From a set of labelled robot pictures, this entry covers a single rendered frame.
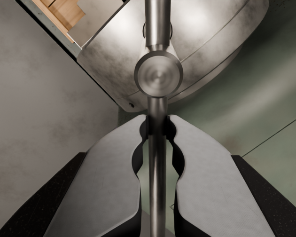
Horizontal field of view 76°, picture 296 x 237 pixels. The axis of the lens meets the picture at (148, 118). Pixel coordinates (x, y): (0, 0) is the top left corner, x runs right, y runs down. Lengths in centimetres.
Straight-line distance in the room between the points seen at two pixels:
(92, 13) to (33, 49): 125
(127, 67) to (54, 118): 145
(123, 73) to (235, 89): 15
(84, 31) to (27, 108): 140
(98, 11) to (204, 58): 20
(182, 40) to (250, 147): 18
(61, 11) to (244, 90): 49
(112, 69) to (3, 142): 172
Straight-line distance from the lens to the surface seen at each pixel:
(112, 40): 25
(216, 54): 26
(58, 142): 178
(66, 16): 60
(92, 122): 163
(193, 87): 31
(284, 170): 37
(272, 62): 30
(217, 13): 26
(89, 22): 37
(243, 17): 28
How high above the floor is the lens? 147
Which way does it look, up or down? 66 degrees down
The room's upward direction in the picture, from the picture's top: 163 degrees clockwise
